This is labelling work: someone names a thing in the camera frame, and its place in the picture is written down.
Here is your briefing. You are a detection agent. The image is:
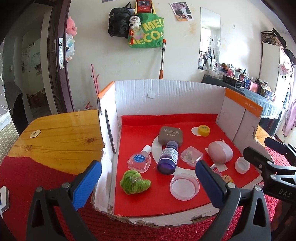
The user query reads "pink oval case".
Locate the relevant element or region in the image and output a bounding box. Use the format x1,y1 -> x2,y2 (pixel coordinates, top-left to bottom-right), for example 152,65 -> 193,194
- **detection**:
208,141 -> 234,164

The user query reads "small clear plastic box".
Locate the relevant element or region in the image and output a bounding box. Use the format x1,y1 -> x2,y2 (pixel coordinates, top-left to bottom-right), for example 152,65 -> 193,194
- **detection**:
181,146 -> 203,167

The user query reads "dark blue bottle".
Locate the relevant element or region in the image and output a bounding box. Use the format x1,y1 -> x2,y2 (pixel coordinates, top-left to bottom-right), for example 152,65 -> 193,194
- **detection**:
157,141 -> 179,175

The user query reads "yellow bottle cap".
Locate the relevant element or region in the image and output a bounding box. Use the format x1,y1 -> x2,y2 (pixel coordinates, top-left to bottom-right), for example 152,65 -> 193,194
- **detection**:
198,125 -> 210,137

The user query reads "clear eye drop bottle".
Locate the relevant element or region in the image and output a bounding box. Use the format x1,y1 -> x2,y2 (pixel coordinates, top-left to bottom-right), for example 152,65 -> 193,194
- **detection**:
127,145 -> 152,173

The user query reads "taupe eyeshadow case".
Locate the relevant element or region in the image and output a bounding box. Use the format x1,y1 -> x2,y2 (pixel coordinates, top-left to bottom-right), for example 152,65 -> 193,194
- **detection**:
158,126 -> 183,146

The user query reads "pink toy figure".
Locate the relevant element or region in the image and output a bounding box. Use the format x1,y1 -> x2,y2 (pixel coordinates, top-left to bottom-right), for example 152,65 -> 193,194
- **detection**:
210,164 -> 235,184

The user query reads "white bottle cap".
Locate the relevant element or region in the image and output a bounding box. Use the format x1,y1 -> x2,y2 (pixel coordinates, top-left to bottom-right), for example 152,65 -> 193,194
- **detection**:
235,157 -> 250,174

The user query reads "clear petri dish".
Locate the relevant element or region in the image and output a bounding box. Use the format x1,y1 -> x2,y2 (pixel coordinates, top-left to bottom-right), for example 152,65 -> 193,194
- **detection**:
170,174 -> 200,201

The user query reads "side table with blue cloth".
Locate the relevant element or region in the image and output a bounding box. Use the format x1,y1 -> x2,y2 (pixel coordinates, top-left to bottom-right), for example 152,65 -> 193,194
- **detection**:
202,74 -> 282,136

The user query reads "green knitted toy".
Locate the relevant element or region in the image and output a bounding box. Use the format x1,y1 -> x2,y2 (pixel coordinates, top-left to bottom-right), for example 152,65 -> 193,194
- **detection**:
119,170 -> 152,195

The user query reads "red knitted mat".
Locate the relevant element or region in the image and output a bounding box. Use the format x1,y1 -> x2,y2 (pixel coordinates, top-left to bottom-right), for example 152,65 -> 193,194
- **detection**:
0,146 -> 292,241

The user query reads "small white device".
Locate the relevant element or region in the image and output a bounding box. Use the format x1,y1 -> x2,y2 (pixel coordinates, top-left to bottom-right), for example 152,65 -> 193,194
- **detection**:
0,186 -> 10,214

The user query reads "small sticker on table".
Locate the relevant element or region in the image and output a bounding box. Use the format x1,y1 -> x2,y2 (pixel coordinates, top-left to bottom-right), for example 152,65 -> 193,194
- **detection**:
29,130 -> 41,138

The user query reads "orange cardboard box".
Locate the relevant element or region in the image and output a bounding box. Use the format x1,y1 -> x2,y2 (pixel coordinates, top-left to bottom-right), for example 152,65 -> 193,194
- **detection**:
92,80 -> 269,226

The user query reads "pink coat stand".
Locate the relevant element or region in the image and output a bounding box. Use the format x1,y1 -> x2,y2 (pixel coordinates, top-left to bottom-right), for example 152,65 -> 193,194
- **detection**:
91,64 -> 99,96

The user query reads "orange tipped pole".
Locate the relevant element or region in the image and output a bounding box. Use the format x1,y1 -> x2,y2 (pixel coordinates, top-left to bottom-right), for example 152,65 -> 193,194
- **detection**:
159,39 -> 166,79

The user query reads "green tote bag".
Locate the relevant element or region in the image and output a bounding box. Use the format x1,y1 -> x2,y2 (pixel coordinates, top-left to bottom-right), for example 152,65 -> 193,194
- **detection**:
128,1 -> 165,49

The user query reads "pink plush toy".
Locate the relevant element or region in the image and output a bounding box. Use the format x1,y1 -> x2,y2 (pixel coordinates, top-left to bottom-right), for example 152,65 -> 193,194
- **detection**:
65,16 -> 77,62

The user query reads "black backpack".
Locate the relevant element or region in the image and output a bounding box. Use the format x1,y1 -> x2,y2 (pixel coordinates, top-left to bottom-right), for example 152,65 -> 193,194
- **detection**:
108,2 -> 134,39

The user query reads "wall mirror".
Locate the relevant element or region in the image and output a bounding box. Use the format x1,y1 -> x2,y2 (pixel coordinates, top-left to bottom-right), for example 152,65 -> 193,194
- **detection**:
198,7 -> 221,70

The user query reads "dark wooden door frame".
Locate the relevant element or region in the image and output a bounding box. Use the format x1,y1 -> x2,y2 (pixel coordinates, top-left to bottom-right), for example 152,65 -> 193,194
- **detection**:
48,0 -> 74,113

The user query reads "photo on wall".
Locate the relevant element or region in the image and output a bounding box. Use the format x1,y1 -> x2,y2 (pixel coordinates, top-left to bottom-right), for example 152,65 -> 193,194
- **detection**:
169,1 -> 194,22

